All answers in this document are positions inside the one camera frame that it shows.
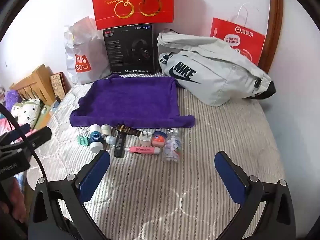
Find red paper bag white handles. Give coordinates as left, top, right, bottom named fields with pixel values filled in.
left=209, top=4, right=266, bottom=67

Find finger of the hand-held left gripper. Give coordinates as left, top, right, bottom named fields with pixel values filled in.
left=0, top=123, right=30, bottom=143
left=15, top=127, right=52, bottom=147

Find wooden headboard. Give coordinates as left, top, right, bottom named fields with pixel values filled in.
left=10, top=64, right=67, bottom=105

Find white plastic shopping bag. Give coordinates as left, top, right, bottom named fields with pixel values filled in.
left=64, top=16, right=113, bottom=85

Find person's left hand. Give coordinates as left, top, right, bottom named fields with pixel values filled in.
left=0, top=179, right=27, bottom=224

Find green binder clip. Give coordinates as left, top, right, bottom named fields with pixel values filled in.
left=77, top=127, right=90, bottom=146

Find purple plush toy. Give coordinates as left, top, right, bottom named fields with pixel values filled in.
left=5, top=89, right=22, bottom=110

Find pink cloth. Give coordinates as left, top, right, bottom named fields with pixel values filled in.
left=0, top=112, right=38, bottom=138

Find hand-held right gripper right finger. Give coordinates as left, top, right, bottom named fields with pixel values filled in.
left=214, top=151, right=295, bottom=240

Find black cable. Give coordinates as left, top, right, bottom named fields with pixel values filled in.
left=0, top=104, right=48, bottom=180

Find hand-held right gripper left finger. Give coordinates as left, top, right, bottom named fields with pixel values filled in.
left=27, top=149, right=111, bottom=240

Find blue and white bottle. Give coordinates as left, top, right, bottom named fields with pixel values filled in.
left=89, top=124, right=103, bottom=153

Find grey sling bag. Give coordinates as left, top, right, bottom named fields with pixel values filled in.
left=157, top=28, right=277, bottom=106

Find black headset box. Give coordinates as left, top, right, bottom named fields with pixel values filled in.
left=102, top=25, right=162, bottom=75

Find white spotted plush pillow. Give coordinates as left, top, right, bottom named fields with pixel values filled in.
left=11, top=99, right=42, bottom=128

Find brown wooden door frame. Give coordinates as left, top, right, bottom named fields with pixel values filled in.
left=260, top=0, right=284, bottom=74

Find white charger plug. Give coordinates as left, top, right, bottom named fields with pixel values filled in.
left=139, top=131, right=153, bottom=147

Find pink lip balm tube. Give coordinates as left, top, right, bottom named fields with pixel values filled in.
left=124, top=146, right=161, bottom=155

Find clear bottle of white candy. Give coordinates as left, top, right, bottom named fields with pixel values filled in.
left=164, top=127, right=182, bottom=163

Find pink jelly jar blue lid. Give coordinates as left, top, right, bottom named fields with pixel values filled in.
left=151, top=131, right=167, bottom=147

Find brown patterned book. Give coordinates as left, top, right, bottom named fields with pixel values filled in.
left=49, top=72, right=73, bottom=103

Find purple towel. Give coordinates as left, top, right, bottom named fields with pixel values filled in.
left=69, top=77, right=196, bottom=128

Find black and gold tube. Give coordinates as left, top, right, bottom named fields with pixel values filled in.
left=114, top=124, right=142, bottom=138

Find red gift bag gold print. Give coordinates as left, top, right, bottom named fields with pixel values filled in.
left=90, top=0, right=174, bottom=30

